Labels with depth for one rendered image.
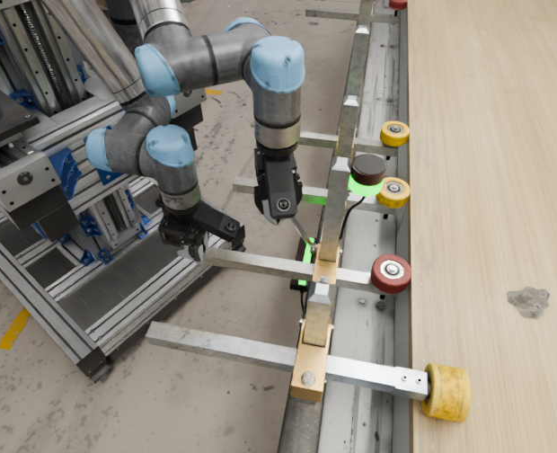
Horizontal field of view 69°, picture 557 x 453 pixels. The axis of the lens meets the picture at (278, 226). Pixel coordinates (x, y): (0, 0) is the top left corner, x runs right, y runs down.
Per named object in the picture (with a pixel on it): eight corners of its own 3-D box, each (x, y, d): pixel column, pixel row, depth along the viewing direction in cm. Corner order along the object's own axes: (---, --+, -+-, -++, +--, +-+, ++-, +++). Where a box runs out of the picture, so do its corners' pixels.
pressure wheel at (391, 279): (363, 309, 90) (372, 279, 82) (365, 279, 95) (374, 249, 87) (400, 315, 89) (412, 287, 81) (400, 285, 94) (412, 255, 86)
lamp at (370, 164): (336, 250, 85) (350, 172, 69) (339, 230, 89) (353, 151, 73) (365, 254, 84) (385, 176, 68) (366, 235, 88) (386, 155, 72)
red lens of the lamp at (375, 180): (349, 182, 71) (350, 173, 69) (351, 161, 75) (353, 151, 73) (384, 188, 70) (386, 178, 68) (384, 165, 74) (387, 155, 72)
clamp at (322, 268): (309, 297, 89) (311, 285, 86) (317, 250, 98) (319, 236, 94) (334, 302, 89) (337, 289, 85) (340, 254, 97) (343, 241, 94)
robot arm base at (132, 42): (102, 47, 121) (91, 12, 114) (144, 31, 129) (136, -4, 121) (134, 63, 115) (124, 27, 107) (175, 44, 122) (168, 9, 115)
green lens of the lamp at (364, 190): (347, 193, 73) (349, 184, 71) (349, 172, 76) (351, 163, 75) (381, 198, 72) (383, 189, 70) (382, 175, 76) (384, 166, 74)
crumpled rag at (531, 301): (522, 323, 77) (528, 316, 75) (499, 292, 81) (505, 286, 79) (561, 312, 78) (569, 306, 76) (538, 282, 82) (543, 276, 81)
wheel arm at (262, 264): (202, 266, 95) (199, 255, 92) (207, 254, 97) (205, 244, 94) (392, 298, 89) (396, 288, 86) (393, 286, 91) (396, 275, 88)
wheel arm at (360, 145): (254, 141, 128) (253, 129, 125) (257, 135, 130) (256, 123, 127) (395, 159, 122) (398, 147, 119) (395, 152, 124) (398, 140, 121)
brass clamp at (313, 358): (286, 395, 66) (287, 384, 62) (300, 322, 75) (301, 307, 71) (323, 404, 65) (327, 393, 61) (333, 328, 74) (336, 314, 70)
